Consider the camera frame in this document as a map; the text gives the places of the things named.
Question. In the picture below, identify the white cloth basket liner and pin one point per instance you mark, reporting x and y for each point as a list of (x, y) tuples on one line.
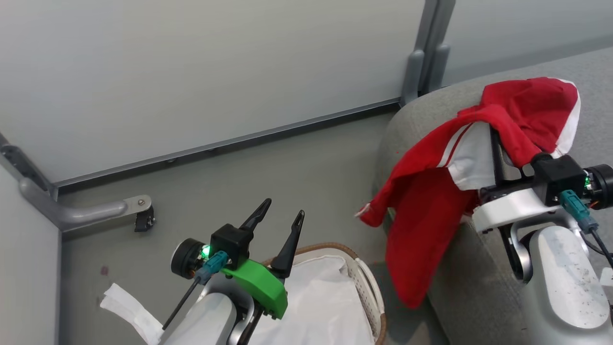
[(321, 306)]

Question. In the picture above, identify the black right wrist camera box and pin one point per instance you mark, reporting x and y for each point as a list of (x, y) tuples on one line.
[(558, 175)]

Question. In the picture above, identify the white crumpled paper strip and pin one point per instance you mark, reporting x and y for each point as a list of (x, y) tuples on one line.
[(129, 309)]

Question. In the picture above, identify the grey partition bottom rail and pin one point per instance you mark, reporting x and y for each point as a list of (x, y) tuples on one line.
[(225, 141)]

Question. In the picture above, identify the white wicker-rimmed laundry basket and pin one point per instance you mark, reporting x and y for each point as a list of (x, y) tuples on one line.
[(368, 282)]

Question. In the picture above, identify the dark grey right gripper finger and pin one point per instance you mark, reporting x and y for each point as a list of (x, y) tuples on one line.
[(498, 158)]

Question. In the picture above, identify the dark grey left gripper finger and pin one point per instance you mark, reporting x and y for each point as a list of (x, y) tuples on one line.
[(289, 249), (256, 218)]

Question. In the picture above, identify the black caster wheel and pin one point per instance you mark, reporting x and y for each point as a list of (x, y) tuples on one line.
[(144, 220)]

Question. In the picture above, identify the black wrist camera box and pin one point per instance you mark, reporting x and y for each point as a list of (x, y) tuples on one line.
[(558, 175), (232, 244)]

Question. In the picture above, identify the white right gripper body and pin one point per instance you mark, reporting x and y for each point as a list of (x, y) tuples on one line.
[(507, 208)]

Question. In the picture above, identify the red and white sports shirt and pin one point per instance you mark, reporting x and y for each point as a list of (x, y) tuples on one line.
[(421, 206)]

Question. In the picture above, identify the grey double partition post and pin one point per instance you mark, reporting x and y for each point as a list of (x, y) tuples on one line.
[(424, 57)]

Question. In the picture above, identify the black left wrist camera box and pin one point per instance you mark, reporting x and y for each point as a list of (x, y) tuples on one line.
[(232, 244)]

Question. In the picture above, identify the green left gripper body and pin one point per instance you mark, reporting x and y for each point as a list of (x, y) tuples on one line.
[(261, 285)]

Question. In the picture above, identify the grey fabric sofa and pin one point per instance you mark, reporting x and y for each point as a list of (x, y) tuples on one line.
[(459, 287)]

